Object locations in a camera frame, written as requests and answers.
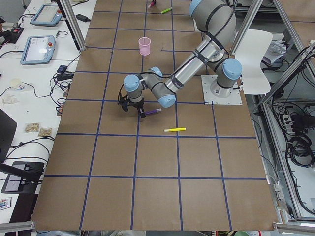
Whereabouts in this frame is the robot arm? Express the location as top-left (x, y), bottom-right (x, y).
top-left (117, 0), bottom-right (242, 118)

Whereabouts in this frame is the lower teach pendant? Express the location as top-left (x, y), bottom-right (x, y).
top-left (20, 35), bottom-right (56, 65)

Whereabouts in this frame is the snack bag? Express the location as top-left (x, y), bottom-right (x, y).
top-left (24, 122), bottom-right (41, 133)
top-left (38, 127), bottom-right (53, 137)

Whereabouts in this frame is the aluminium frame post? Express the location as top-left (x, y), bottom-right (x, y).
top-left (56, 0), bottom-right (86, 52)

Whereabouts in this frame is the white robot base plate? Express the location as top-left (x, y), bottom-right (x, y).
top-left (201, 75), bottom-right (243, 105)

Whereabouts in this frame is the black power adapter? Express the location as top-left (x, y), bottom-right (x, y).
top-left (56, 65), bottom-right (74, 81)

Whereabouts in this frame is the black monitor stand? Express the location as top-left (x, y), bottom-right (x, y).
top-left (0, 110), bottom-right (44, 194)

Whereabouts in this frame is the white chair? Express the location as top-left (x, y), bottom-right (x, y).
top-left (235, 29), bottom-right (273, 95)

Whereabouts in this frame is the yellow pen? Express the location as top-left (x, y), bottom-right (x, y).
top-left (164, 127), bottom-right (186, 132)

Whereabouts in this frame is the teach pendant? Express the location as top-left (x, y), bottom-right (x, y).
top-left (30, 5), bottom-right (62, 27)
top-left (20, 35), bottom-right (56, 65)

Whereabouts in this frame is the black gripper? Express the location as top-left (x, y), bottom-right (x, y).
top-left (117, 94), bottom-right (146, 118)

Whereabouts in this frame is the purple pen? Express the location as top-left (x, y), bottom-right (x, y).
top-left (145, 108), bottom-right (162, 116)

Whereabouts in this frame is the upper teach pendant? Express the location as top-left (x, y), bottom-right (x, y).
top-left (30, 5), bottom-right (62, 27)

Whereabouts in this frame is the black cables bundle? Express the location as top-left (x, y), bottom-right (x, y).
top-left (255, 44), bottom-right (315, 219)

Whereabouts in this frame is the pink mesh cup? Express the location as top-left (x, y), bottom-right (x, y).
top-left (138, 37), bottom-right (151, 56)

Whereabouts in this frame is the remote control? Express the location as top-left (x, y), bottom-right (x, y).
top-left (0, 197), bottom-right (12, 210)

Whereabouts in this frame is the green pen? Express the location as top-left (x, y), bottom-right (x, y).
top-left (160, 7), bottom-right (173, 14)

